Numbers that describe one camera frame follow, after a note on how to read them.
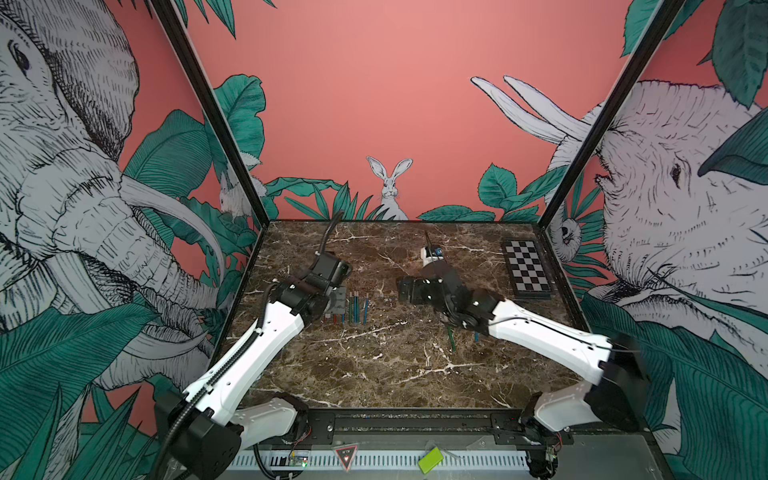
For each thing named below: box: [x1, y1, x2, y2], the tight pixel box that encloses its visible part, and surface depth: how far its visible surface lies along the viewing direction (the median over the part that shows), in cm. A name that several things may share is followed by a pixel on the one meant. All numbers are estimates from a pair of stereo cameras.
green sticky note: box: [418, 446, 444, 475], surface depth 70 cm
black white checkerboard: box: [503, 238, 552, 300], surface depth 104 cm
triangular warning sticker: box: [333, 443, 359, 472], surface depth 71 cm
